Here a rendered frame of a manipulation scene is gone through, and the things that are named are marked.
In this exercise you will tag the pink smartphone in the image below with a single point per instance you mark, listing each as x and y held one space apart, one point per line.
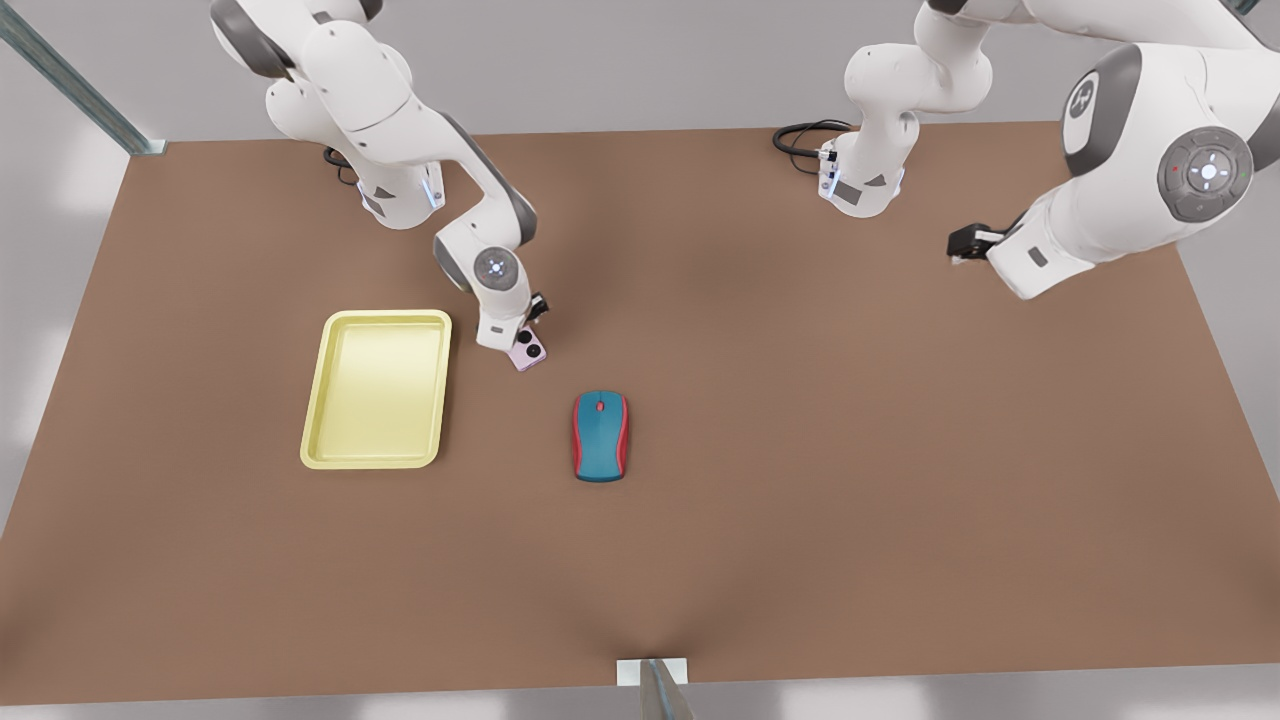
527 352

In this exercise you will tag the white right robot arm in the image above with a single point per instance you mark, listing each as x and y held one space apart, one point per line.
350 90

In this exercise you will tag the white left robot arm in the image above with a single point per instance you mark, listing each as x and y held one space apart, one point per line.
1130 180

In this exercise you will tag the teal and red computer mouse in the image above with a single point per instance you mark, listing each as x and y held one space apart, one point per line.
600 437

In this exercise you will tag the yellow rectangular tray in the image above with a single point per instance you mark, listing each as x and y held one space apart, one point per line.
378 390

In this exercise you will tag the silver frame post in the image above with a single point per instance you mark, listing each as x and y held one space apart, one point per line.
1248 5
70 75
660 685

